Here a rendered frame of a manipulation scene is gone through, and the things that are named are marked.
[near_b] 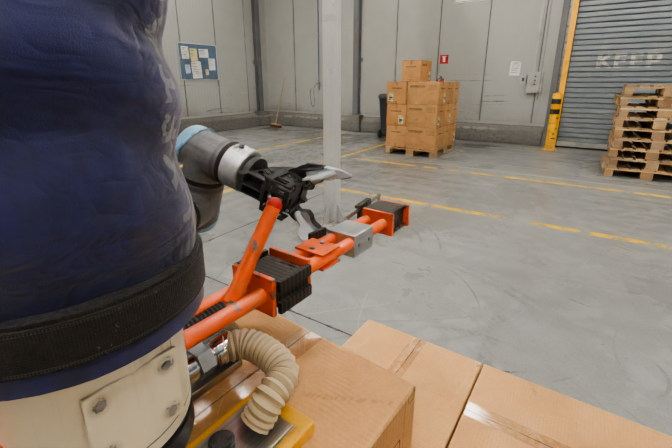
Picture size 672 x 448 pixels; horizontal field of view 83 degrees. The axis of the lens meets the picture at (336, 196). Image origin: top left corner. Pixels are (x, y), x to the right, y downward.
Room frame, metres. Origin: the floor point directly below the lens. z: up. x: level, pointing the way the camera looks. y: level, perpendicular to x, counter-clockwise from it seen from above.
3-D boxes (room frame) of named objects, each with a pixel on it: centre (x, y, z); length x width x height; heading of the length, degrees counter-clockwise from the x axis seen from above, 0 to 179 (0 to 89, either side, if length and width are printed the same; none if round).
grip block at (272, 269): (0.52, 0.10, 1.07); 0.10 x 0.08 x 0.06; 55
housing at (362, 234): (0.69, -0.03, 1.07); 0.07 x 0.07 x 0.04; 55
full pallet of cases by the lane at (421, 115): (7.68, -1.71, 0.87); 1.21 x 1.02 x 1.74; 147
